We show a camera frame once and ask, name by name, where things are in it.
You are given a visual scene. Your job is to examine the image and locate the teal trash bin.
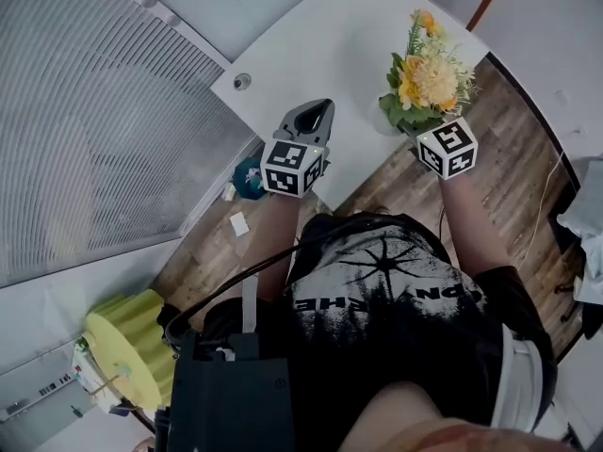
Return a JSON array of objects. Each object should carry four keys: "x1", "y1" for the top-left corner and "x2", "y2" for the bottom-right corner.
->
[{"x1": 233, "y1": 156, "x2": 268, "y2": 201}]

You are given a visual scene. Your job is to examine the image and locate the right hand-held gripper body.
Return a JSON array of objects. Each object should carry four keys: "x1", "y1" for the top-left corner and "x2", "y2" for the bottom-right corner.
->
[{"x1": 404, "y1": 115, "x2": 480, "y2": 180}]

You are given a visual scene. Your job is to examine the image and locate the black box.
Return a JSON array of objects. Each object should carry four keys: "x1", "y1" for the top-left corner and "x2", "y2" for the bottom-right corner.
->
[{"x1": 547, "y1": 204, "x2": 585, "y2": 254}]

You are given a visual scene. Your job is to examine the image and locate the black cable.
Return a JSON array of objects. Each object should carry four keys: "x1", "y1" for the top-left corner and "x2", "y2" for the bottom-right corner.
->
[{"x1": 163, "y1": 214, "x2": 392, "y2": 347}]

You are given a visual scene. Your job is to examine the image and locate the yellow orange flowers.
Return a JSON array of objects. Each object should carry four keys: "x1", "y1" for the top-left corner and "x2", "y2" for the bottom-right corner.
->
[{"x1": 374, "y1": 8, "x2": 482, "y2": 137}]

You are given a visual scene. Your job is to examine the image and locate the person's face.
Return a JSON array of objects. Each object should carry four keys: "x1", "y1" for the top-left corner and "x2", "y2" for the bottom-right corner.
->
[{"x1": 336, "y1": 379, "x2": 583, "y2": 452}]

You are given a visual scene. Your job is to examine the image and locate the thin white floor cable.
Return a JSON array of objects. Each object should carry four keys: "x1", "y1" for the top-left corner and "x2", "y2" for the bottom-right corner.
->
[{"x1": 514, "y1": 148, "x2": 567, "y2": 266}]

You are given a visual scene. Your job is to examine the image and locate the black office chair base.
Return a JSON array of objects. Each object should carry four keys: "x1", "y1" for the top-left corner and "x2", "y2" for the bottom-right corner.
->
[{"x1": 553, "y1": 275, "x2": 593, "y2": 325}]

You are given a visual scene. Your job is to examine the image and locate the white paper sheet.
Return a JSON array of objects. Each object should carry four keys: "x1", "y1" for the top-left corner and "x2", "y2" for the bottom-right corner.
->
[{"x1": 229, "y1": 211, "x2": 251, "y2": 236}]

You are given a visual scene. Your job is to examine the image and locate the orange coat rack leg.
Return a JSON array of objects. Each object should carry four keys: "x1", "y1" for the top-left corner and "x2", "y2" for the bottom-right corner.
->
[{"x1": 465, "y1": 0, "x2": 513, "y2": 32}]

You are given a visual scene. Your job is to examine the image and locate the white shelf unit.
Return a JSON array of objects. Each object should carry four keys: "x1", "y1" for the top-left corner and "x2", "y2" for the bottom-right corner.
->
[{"x1": 0, "y1": 341, "x2": 123, "y2": 452}]

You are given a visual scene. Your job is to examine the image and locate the white round table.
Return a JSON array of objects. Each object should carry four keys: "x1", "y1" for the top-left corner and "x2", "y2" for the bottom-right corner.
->
[{"x1": 210, "y1": 0, "x2": 491, "y2": 214}]

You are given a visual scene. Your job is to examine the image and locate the person's right forearm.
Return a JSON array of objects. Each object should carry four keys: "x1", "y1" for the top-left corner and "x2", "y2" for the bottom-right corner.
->
[{"x1": 439, "y1": 172, "x2": 513, "y2": 280}]

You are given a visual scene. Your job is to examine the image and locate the pale cloth covered table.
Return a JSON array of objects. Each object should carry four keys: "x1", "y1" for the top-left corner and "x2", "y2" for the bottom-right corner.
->
[{"x1": 557, "y1": 157, "x2": 603, "y2": 306}]

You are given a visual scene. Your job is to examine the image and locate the person's black printed t-shirt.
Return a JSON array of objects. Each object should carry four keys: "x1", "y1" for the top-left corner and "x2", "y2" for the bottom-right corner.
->
[{"x1": 282, "y1": 212, "x2": 560, "y2": 442}]

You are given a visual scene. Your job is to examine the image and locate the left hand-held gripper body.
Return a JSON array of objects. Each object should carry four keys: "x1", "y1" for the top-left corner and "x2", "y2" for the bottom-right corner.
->
[{"x1": 259, "y1": 127, "x2": 332, "y2": 201}]

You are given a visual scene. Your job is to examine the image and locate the striped frosted glass partition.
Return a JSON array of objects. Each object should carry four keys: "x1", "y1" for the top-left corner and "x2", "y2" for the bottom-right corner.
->
[{"x1": 0, "y1": 0, "x2": 264, "y2": 290}]

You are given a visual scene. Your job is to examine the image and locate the white shoulder strap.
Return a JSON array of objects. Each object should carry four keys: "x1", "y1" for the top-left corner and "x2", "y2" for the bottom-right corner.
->
[
  {"x1": 240, "y1": 275, "x2": 259, "y2": 334},
  {"x1": 492, "y1": 325, "x2": 543, "y2": 433}
]

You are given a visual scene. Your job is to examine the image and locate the yellow-green pleated stool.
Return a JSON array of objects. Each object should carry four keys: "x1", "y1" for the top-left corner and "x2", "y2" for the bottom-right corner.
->
[{"x1": 84, "y1": 288, "x2": 178, "y2": 410}]

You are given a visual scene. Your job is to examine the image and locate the person's left forearm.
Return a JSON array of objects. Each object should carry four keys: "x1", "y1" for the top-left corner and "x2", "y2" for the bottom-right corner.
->
[{"x1": 255, "y1": 189, "x2": 303, "y2": 303}]

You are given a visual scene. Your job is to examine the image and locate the black chest pack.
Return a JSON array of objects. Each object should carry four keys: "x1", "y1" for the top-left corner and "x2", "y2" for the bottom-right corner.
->
[{"x1": 166, "y1": 330, "x2": 296, "y2": 452}]

